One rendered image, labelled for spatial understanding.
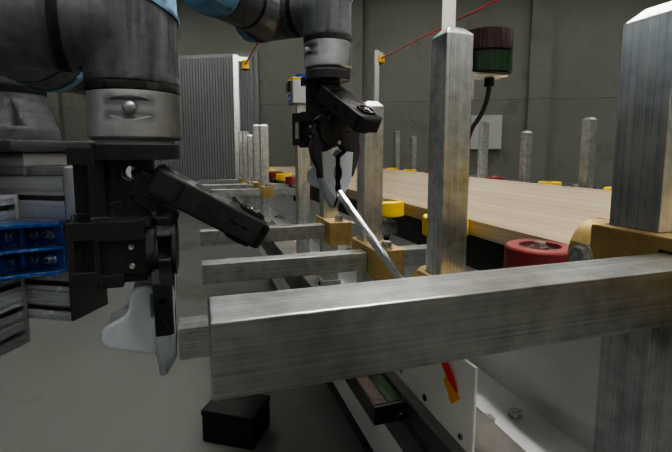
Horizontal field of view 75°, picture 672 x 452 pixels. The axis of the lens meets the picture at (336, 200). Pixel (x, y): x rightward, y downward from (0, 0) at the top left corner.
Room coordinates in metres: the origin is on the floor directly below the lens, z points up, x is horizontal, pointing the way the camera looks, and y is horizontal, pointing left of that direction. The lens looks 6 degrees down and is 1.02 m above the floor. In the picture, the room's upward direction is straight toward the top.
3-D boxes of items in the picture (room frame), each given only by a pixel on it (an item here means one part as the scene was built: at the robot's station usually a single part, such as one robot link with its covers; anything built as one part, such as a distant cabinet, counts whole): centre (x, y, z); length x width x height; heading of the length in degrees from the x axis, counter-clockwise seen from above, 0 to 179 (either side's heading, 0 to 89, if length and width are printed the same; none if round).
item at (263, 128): (1.95, 0.32, 0.90); 0.03 x 0.03 x 0.48; 18
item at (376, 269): (0.74, -0.07, 0.84); 0.13 x 0.06 x 0.05; 18
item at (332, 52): (0.70, 0.02, 1.16); 0.08 x 0.08 x 0.05
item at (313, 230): (0.94, 0.07, 0.84); 0.43 x 0.03 x 0.04; 108
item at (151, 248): (0.38, 0.18, 0.97); 0.09 x 0.08 x 0.12; 108
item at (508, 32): (0.54, -0.18, 1.15); 0.06 x 0.06 x 0.02
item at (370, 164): (0.76, -0.06, 0.86); 0.03 x 0.03 x 0.48; 18
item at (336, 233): (0.98, 0.01, 0.84); 0.13 x 0.06 x 0.05; 18
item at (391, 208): (1.00, -0.12, 0.85); 0.08 x 0.08 x 0.11
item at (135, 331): (0.37, 0.17, 0.86); 0.06 x 0.03 x 0.09; 108
